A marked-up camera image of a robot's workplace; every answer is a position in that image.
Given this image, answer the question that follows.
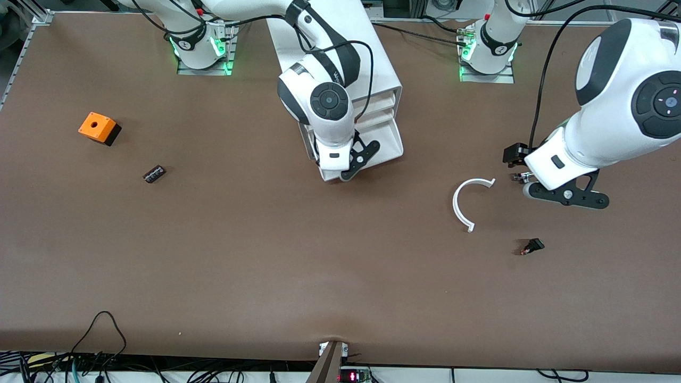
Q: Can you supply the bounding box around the white plastic drawer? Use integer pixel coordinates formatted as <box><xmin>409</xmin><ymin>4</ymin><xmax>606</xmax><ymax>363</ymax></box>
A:
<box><xmin>354</xmin><ymin>95</ymin><xmax>397</xmax><ymax>115</ymax></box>
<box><xmin>318</xmin><ymin>118</ymin><xmax>404</xmax><ymax>182</ymax></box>
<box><xmin>354</xmin><ymin>108</ymin><xmax>396</xmax><ymax>128</ymax></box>

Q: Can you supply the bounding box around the white drawer cabinet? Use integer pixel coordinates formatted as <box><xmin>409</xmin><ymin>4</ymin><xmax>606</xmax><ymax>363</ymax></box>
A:
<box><xmin>265</xmin><ymin>0</ymin><xmax>403</xmax><ymax>160</ymax></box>

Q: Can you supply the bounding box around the white curved plastic arc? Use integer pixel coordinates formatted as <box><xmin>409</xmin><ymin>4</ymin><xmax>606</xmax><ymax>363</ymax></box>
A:
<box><xmin>452</xmin><ymin>178</ymin><xmax>496</xmax><ymax>233</ymax></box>

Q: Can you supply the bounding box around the device with red display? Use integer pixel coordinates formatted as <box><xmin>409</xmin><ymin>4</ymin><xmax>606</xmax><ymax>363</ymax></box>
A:
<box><xmin>339</xmin><ymin>367</ymin><xmax>373</xmax><ymax>383</ymax></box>

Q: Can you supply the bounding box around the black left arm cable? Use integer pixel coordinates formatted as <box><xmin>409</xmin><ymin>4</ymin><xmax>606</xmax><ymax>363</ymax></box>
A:
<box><xmin>505</xmin><ymin>0</ymin><xmax>681</xmax><ymax>149</ymax></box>

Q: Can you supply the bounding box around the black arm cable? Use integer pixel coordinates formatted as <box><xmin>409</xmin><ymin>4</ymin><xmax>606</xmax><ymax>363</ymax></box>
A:
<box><xmin>130</xmin><ymin>0</ymin><xmax>374</xmax><ymax>124</ymax></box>
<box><xmin>505</xmin><ymin>0</ymin><xmax>681</xmax><ymax>149</ymax></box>

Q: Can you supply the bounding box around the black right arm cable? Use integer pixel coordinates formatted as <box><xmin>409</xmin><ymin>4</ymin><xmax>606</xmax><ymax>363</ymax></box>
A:
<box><xmin>130</xmin><ymin>0</ymin><xmax>374</xmax><ymax>124</ymax></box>

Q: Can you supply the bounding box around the black cable behind cabinet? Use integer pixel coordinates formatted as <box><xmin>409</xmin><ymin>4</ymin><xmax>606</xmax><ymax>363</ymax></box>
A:
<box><xmin>371</xmin><ymin>20</ymin><xmax>469</xmax><ymax>48</ymax></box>

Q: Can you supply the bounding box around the aluminium table frame rail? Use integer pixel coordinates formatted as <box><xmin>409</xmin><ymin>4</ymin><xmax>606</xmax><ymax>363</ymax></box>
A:
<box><xmin>643</xmin><ymin>0</ymin><xmax>681</xmax><ymax>35</ymax></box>
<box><xmin>0</xmin><ymin>11</ymin><xmax>55</xmax><ymax>110</ymax></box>

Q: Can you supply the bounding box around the brown camera support post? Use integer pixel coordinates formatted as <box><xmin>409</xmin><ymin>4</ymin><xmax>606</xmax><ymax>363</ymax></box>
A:
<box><xmin>305</xmin><ymin>340</ymin><xmax>345</xmax><ymax>383</ymax></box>

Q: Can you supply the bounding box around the orange button enclosure box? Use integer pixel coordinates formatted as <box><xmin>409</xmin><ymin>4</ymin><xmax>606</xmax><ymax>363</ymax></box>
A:
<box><xmin>78</xmin><ymin>112</ymin><xmax>122</xmax><ymax>147</ymax></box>

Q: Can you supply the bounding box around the black looped cable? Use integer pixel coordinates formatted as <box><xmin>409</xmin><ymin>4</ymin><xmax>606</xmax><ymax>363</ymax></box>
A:
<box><xmin>71</xmin><ymin>311</ymin><xmax>127</xmax><ymax>368</ymax></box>

